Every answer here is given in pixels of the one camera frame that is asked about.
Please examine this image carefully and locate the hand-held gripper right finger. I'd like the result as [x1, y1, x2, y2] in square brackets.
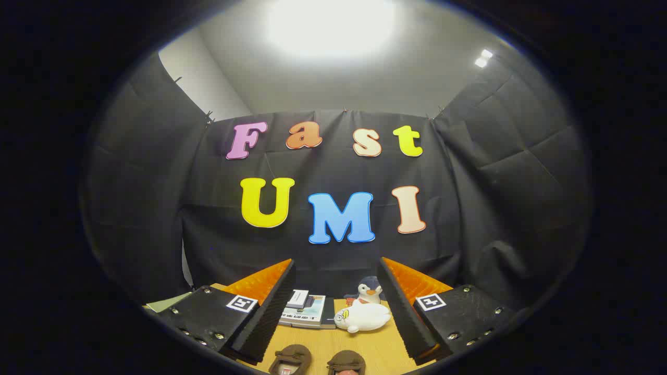
[377, 257, 516, 366]

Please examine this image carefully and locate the large ceiling light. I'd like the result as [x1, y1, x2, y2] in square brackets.
[266, 0, 398, 59]

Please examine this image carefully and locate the brown fuzzy shoe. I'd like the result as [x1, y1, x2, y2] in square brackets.
[268, 344, 313, 375]
[327, 350, 366, 375]

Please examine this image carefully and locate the white seal plush toy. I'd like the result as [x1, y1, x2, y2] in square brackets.
[333, 302, 392, 334]

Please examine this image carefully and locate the light-blue cover book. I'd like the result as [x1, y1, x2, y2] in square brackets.
[279, 294, 327, 329]

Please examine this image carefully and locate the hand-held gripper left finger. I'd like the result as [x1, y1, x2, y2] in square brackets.
[156, 259, 297, 365]

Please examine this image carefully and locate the grey penguin plush toy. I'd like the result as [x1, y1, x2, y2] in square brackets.
[344, 276, 387, 306]

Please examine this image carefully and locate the green fabric storage box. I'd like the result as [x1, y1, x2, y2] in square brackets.
[143, 292, 193, 314]

